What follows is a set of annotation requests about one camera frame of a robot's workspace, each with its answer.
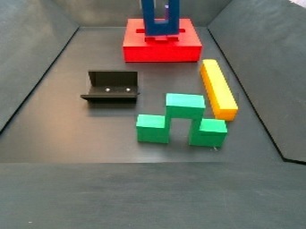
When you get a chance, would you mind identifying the blue U-shaped block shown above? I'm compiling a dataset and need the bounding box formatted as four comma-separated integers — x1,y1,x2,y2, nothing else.
142,0,180,36

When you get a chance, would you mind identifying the black angled fixture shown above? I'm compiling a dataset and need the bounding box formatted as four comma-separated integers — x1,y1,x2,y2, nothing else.
81,70,139,101

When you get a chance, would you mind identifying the green stepped block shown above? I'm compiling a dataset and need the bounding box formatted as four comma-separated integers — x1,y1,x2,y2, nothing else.
137,93,229,148

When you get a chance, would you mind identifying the yellow long bar block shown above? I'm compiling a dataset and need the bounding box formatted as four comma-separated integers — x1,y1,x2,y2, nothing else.
200,59,238,121

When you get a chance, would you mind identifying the red slotted base block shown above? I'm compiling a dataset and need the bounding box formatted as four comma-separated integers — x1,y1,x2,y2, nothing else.
122,19,202,63

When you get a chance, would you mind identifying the purple U-shaped block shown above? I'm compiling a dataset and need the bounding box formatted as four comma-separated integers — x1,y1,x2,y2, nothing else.
165,4,169,21

